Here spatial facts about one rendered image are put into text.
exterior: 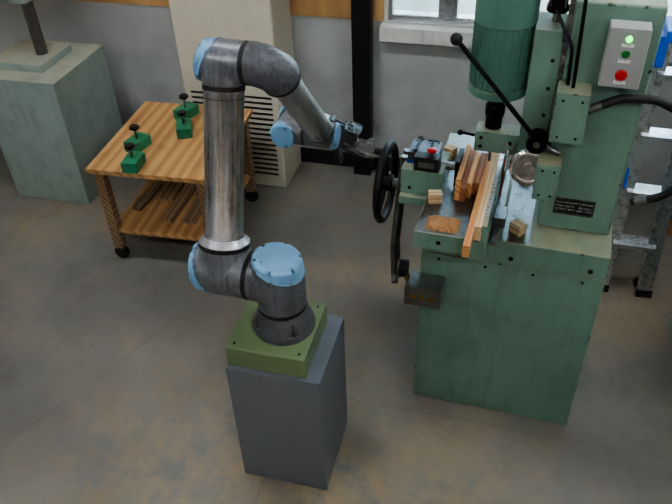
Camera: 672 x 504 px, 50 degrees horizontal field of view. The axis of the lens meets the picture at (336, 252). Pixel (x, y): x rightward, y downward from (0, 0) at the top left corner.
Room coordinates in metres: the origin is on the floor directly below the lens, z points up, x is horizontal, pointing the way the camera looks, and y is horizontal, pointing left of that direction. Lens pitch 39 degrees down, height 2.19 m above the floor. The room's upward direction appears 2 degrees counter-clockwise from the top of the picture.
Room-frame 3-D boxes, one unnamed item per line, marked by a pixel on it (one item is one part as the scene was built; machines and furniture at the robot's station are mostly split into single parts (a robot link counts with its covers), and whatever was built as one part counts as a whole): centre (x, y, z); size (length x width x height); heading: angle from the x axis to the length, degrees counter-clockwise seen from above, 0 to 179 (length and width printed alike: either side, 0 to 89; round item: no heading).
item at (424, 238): (1.94, -0.38, 0.87); 0.61 x 0.30 x 0.06; 161
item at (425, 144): (1.97, -0.30, 0.99); 0.13 x 0.11 x 0.06; 161
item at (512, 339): (1.93, -0.62, 0.36); 0.58 x 0.45 x 0.71; 71
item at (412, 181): (1.97, -0.30, 0.91); 0.15 x 0.14 x 0.09; 161
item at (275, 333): (1.59, 0.17, 0.68); 0.19 x 0.19 x 0.10
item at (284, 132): (2.18, 0.14, 0.98); 0.12 x 0.12 x 0.09; 71
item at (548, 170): (1.76, -0.63, 1.02); 0.09 x 0.07 x 0.12; 161
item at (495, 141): (1.96, -0.52, 1.03); 0.14 x 0.07 x 0.09; 71
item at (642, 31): (1.74, -0.76, 1.40); 0.10 x 0.06 x 0.16; 71
